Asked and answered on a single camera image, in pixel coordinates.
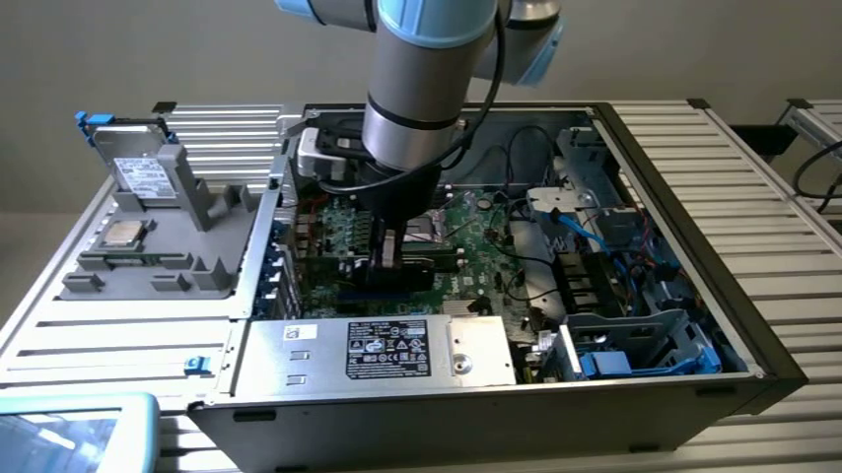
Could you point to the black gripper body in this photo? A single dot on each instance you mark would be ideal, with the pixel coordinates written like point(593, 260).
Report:
point(402, 192)

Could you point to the black graphics card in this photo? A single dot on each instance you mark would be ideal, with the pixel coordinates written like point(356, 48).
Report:
point(396, 281)

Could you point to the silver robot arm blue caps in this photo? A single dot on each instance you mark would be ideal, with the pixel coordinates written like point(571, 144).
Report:
point(421, 74)

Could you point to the CPU socket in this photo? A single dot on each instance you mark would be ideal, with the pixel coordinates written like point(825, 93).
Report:
point(426, 227)

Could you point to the green motherboard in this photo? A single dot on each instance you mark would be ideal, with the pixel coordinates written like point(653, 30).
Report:
point(474, 231)

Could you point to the silver chipset heat sink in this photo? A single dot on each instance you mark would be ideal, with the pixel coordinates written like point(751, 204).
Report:
point(469, 306)

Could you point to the silver power supply unit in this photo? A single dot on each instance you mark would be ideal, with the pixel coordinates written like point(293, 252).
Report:
point(376, 352)

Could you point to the silver optical drive latch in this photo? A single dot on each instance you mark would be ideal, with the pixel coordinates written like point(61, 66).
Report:
point(560, 199)

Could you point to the silver disk bay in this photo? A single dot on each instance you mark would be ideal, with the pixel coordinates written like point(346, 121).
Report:
point(587, 157)

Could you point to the grey parts rack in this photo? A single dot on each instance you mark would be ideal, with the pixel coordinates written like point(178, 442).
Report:
point(165, 246)

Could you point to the green RAM stick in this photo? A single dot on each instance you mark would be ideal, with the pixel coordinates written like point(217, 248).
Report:
point(149, 259)

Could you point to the blue panel latch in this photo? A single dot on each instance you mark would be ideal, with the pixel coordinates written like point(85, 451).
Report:
point(197, 365)

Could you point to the open black PC case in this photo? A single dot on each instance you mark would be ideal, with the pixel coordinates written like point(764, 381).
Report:
point(461, 424)

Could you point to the silver CPU chip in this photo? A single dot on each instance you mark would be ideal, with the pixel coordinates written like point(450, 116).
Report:
point(124, 235)

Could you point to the silver hard disk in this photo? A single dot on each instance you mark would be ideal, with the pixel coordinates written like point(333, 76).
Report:
point(138, 167)

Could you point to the blue disk caddy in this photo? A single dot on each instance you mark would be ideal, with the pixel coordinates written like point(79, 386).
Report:
point(607, 365)

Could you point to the blue disk carrier clip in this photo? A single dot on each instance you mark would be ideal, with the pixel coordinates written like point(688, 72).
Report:
point(96, 119)

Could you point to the light blue tray corner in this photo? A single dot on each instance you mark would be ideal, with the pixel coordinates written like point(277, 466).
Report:
point(73, 433)

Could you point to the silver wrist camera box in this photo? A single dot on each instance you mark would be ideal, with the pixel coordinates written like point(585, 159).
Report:
point(316, 157)

